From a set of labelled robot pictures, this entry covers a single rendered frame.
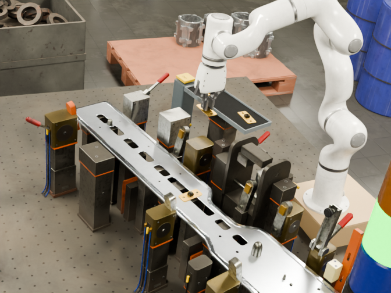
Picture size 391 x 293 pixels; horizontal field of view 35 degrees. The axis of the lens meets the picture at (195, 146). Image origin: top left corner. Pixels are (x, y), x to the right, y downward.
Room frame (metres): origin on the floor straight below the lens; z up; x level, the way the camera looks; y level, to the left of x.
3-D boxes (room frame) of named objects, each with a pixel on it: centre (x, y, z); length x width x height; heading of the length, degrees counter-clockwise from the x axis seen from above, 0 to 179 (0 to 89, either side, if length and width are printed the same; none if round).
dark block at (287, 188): (1.72, -0.32, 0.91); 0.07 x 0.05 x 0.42; 133
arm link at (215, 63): (1.90, -0.02, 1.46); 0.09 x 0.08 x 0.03; 125
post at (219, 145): (1.96, -0.10, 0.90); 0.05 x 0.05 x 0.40; 43
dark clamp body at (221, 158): (1.91, -0.14, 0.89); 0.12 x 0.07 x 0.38; 133
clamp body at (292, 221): (1.67, -0.35, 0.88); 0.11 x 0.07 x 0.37; 133
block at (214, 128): (2.14, -0.10, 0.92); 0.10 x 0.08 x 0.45; 43
